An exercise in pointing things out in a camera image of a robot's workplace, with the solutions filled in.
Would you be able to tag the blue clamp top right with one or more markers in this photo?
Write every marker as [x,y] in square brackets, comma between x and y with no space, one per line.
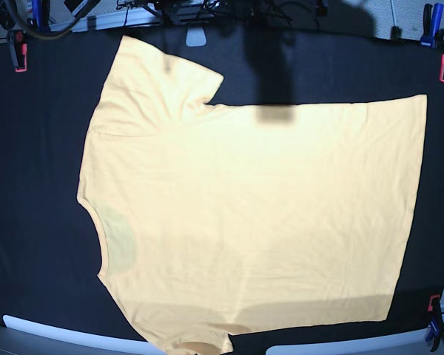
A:
[432,14]

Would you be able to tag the yellow t-shirt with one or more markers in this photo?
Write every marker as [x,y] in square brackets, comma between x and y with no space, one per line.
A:
[221,220]

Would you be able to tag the blue clamp top left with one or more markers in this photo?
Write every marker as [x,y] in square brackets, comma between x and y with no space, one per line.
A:
[41,14]

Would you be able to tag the grey tag on cloth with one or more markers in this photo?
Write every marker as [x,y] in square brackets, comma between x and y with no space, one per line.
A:
[196,37]

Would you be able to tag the black table cloth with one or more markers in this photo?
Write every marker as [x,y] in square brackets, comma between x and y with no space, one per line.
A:
[49,250]

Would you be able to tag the red black clamp left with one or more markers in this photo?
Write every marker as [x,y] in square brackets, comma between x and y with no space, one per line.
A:
[18,50]

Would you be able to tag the red blue clamp bottom right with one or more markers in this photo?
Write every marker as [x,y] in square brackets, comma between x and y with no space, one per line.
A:
[436,325]

